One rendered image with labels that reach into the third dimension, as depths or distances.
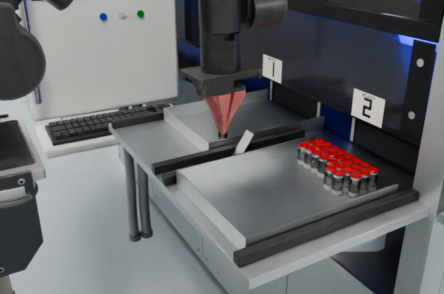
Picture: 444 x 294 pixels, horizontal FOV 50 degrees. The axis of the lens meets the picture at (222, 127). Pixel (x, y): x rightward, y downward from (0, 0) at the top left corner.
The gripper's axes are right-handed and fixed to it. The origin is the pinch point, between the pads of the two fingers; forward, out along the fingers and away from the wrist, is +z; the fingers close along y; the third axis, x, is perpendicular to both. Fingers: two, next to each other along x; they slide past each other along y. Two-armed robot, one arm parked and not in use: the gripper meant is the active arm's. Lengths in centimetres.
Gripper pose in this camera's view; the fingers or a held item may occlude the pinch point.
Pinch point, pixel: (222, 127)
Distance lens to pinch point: 71.3
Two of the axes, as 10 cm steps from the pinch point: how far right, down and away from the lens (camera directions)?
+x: -4.9, -3.3, 8.1
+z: 0.2, 9.2, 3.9
